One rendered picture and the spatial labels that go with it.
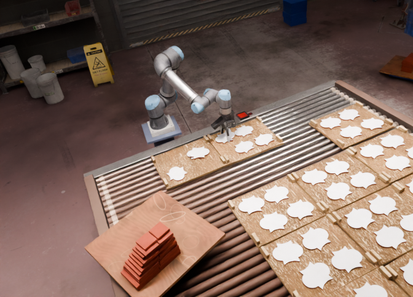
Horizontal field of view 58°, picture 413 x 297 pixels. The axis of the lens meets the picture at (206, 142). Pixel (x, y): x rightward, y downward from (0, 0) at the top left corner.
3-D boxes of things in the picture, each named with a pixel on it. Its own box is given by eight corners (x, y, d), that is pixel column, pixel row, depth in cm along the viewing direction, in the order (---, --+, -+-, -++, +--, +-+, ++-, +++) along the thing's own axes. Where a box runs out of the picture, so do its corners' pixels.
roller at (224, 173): (109, 222, 219) (106, 216, 216) (371, 112, 267) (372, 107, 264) (110, 227, 215) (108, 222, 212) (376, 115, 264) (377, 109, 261)
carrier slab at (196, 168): (150, 159, 253) (150, 157, 252) (205, 138, 263) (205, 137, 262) (167, 190, 226) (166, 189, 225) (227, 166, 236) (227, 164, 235)
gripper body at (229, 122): (236, 128, 251) (235, 112, 244) (224, 131, 249) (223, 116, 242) (230, 122, 257) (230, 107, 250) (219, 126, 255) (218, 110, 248)
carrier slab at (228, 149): (206, 138, 263) (206, 136, 262) (257, 119, 273) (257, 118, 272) (228, 166, 236) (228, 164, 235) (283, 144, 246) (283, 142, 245)
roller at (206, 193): (112, 233, 211) (110, 228, 208) (381, 118, 260) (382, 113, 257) (114, 240, 207) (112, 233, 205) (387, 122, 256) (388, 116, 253)
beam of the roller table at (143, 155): (86, 180, 256) (83, 173, 252) (333, 85, 308) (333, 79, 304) (88, 187, 249) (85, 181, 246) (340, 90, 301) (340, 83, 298)
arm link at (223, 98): (222, 87, 242) (233, 90, 237) (223, 101, 248) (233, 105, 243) (214, 92, 237) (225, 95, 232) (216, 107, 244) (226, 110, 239)
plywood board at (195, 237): (85, 249, 186) (84, 247, 185) (161, 192, 211) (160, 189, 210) (145, 312, 155) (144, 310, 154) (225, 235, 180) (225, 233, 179)
